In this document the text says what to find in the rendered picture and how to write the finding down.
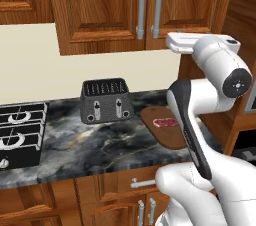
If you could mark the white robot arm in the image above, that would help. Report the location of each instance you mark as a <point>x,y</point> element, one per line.
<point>213,186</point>

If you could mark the grey four-slot toaster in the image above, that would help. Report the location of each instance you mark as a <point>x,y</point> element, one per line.
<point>106,105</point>

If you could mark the wooden base cabinet run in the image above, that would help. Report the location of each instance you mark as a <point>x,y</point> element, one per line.
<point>36,205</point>

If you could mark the silver built-in microwave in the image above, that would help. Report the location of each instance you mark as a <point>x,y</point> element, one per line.
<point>250,101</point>

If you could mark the brown wooden cutting board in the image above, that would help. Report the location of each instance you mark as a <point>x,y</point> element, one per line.
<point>166,135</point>

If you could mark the silver hob knob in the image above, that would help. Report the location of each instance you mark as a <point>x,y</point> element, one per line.
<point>3,163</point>

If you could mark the red raw meat steak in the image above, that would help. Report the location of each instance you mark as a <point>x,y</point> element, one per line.
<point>165,122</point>

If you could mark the wooden drawer front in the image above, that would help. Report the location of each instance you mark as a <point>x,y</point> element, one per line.
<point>116,183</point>

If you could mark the black built-in oven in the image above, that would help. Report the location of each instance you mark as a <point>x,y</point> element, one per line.
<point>245,148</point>

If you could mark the wooden base cabinet door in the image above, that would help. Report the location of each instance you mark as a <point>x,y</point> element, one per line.
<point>160,210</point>
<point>116,215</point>

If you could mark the black gas hob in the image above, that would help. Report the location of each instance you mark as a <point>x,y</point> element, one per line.
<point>23,136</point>

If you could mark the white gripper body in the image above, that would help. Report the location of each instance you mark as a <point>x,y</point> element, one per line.
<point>180,42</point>

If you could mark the tall wooden oven cabinet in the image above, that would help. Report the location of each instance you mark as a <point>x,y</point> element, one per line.
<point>241,10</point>

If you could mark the wooden wall cabinet door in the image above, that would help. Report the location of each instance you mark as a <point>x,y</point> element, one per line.
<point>186,0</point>
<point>100,6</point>

